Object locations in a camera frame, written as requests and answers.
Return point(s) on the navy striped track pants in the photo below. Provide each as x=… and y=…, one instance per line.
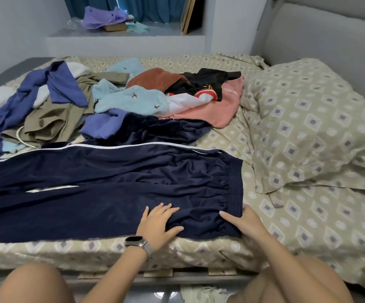
x=106, y=198

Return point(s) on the black garment yellow print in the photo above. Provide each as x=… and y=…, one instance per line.
x=204, y=80

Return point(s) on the patterned beige pillow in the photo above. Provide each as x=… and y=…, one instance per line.
x=308, y=123

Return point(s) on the clear plastic bag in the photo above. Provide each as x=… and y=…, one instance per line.
x=75, y=24

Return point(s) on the person's right hand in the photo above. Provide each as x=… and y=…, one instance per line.
x=247, y=222

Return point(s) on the small wooden box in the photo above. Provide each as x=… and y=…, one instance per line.
x=114, y=27

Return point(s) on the leaning wooden picture frames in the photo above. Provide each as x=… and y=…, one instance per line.
x=190, y=14

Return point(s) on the grey band wristwatch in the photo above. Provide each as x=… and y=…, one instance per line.
x=137, y=243

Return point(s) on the light blue fleece garment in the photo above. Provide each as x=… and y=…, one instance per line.
x=132, y=101

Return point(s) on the olive green trousers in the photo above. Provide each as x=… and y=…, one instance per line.
x=56, y=120

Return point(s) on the person's right forearm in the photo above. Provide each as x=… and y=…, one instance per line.
x=289, y=271

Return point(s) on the person's left leg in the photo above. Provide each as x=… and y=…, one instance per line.
x=28, y=286

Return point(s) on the pink shirt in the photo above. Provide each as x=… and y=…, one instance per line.
x=217, y=110

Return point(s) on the blue curtain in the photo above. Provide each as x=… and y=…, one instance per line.
x=151, y=6

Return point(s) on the grey upholstered headboard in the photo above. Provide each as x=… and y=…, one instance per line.
x=334, y=41

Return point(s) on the purple cloth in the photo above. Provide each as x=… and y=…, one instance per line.
x=103, y=15

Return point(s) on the rust brown garment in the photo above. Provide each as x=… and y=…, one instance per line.
x=154, y=78

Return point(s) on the light blue fleece pajama pants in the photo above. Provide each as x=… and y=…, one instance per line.
x=12, y=147

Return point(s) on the person's left forearm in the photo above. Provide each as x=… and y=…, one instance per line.
x=116, y=277

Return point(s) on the navy velvet garment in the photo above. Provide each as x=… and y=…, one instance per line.
x=163, y=129

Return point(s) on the white shoe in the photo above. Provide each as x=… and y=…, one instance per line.
x=201, y=294

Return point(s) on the person's left hand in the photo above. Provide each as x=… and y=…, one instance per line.
x=154, y=225

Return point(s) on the teal small item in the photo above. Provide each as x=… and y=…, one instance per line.
x=137, y=27

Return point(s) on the bed with patterned beige sheet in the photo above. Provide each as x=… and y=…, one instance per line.
x=308, y=230

